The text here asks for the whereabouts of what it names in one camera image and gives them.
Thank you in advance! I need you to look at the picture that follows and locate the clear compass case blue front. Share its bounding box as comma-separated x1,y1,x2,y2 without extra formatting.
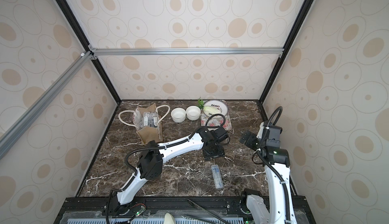
211,164,224,189

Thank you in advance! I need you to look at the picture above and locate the clear compass case horizontal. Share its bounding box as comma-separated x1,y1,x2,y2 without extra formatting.
142,112,151,128

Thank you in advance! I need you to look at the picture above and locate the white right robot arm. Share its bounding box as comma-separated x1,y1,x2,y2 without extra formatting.
240,121,297,224

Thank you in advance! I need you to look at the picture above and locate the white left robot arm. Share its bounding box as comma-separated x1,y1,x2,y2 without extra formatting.
107,126,230,205

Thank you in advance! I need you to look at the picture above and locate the floral cloth mat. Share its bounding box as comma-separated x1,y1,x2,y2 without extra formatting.
201,114,233,131

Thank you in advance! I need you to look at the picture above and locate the white radish with leaves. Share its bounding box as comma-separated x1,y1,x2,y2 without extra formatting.
198,98,221,117

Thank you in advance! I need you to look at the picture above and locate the white bowl right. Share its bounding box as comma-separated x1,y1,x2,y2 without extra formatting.
186,105,201,121

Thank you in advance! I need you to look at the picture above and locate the white bowl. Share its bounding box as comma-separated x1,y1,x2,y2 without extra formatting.
186,105,201,121
171,108,186,123

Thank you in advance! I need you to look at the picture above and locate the patterned ceramic plate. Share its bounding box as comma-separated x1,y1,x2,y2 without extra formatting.
205,99,229,116

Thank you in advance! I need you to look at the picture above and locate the white bowl left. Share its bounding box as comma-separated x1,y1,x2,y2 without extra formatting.
171,108,186,123

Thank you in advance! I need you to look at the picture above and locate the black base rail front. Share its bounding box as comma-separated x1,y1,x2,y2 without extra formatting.
54,196,305,224

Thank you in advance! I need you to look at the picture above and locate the silver aluminium rail back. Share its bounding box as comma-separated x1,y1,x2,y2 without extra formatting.
92,47,284,56

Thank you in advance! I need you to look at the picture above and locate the silver aluminium rail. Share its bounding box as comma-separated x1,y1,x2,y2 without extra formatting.
1,51,92,158
92,47,284,56

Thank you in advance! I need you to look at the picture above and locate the black corner frame post right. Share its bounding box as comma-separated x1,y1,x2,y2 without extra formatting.
258,0,315,105

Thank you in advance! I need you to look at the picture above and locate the black corner frame post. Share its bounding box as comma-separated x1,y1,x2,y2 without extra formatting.
258,0,315,105
55,0,122,104

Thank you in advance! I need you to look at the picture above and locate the silver aluminium rail left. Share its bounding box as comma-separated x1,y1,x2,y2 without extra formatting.
1,51,92,158

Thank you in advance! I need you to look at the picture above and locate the black corner frame post left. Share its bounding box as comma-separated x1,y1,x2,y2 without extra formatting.
55,0,122,104

